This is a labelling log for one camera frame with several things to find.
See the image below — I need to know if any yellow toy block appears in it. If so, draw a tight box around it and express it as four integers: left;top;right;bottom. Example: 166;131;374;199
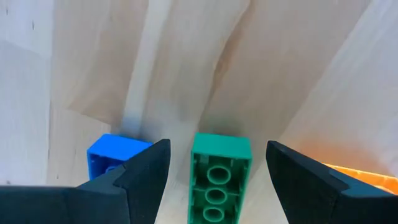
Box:
323;162;398;195

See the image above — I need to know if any green toy block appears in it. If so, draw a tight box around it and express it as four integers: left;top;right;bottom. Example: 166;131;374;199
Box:
187;132;253;224

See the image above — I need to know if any blue toy block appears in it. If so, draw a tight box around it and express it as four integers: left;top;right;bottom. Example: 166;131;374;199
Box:
86;133;154;180

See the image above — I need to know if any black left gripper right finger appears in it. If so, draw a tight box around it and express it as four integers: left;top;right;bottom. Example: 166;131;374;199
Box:
266;140;398;224

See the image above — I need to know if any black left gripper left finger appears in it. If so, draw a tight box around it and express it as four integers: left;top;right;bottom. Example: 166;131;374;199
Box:
0;139;171;224

